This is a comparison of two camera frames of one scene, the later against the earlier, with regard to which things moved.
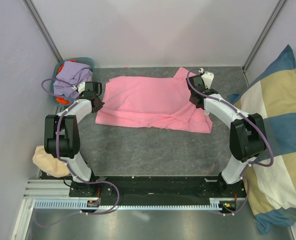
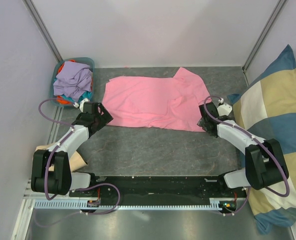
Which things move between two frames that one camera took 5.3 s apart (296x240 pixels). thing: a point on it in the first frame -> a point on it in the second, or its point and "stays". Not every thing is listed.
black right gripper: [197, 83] -> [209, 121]
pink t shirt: [152, 102] stays
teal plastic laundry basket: [88, 61] stays
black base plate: [154, 190] stays
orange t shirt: [60, 100] stays
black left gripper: [100, 102] -> [105, 118]
